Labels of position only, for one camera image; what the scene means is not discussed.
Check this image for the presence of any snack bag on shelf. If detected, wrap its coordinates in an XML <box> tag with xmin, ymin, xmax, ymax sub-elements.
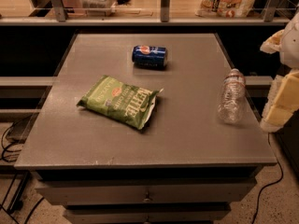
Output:
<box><xmin>195</xmin><ymin>0</ymin><xmax>255</xmax><ymax>18</ymax></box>

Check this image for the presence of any grey drawer cabinet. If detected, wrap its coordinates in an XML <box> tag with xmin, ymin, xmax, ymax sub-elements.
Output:
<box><xmin>34</xmin><ymin>166</ymin><xmax>260</xmax><ymax>224</ymax></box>

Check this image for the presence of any metal shelf rail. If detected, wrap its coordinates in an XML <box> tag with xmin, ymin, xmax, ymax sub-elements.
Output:
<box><xmin>0</xmin><ymin>0</ymin><xmax>298</xmax><ymax>26</ymax></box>

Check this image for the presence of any green kettle chips bag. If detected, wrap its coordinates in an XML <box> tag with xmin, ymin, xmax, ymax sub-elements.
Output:
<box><xmin>77</xmin><ymin>76</ymin><xmax>161</xmax><ymax>130</ymax></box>

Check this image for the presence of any clear plastic water bottle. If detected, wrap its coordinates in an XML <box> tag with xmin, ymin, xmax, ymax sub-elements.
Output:
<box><xmin>218</xmin><ymin>68</ymin><xmax>246</xmax><ymax>124</ymax></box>

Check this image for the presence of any black cables left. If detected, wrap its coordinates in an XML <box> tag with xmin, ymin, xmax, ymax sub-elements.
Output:
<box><xmin>0</xmin><ymin>115</ymin><xmax>45</xmax><ymax>224</ymax></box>

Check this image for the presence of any clear plastic container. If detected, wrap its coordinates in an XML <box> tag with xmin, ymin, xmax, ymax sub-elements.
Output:
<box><xmin>80</xmin><ymin>0</ymin><xmax>116</xmax><ymax>17</ymax></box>

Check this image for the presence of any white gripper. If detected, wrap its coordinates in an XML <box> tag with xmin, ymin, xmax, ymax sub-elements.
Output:
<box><xmin>260</xmin><ymin>13</ymin><xmax>299</xmax><ymax>133</ymax></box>

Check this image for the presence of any blue pepsi can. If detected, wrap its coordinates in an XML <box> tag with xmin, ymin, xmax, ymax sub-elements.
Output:
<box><xmin>132</xmin><ymin>45</ymin><xmax>167</xmax><ymax>69</ymax></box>

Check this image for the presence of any black floor cable right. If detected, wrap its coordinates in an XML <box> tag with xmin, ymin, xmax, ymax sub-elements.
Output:
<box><xmin>250</xmin><ymin>133</ymin><xmax>285</xmax><ymax>224</ymax></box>

